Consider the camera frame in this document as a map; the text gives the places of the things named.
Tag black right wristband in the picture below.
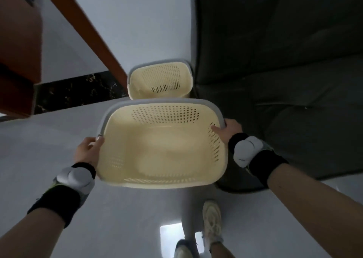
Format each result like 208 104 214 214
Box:
227 132 289 188

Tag black marble skirting board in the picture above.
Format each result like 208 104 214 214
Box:
33 70 129 115

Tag black wristband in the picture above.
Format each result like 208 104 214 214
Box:
227 132 289 188
27 162 96 229

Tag cream sneaker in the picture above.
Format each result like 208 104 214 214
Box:
202 199 224 245
174 239 194 258

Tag cream left sneaker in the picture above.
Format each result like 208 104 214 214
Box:
174 239 194 258

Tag small cream perforated laundry basket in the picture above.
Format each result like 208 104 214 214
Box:
127 59 195 100

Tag person's left forearm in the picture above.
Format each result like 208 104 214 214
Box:
0 215 66 258

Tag white left wrist tracker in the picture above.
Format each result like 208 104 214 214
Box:
55 166 96 195

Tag black left wristband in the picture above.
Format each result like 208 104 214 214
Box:
27 162 96 229

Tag cream right sneaker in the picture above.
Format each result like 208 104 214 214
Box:
202 199 224 245

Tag person's right hand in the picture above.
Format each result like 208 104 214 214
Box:
211 118 244 153

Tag person's grey trouser leg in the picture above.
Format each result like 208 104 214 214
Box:
181 185 217 242

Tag white right wrist tracker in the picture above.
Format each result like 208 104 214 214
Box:
233 136 268 169

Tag dark grey sofa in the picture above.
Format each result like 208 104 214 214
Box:
192 0 363 194

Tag brown wooden slanted beam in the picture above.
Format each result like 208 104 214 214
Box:
37 0 130 93

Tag person's right forearm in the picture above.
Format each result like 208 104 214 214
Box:
267 163 363 258

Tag brown wooden cabinet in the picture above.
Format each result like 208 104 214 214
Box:
0 0 43 118

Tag person's left hand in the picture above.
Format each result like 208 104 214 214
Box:
74 135 105 169

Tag large cream perforated laundry basket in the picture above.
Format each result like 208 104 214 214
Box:
96 98 229 190

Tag white wrist tracker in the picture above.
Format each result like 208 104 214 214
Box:
55 166 96 195
233 136 268 169

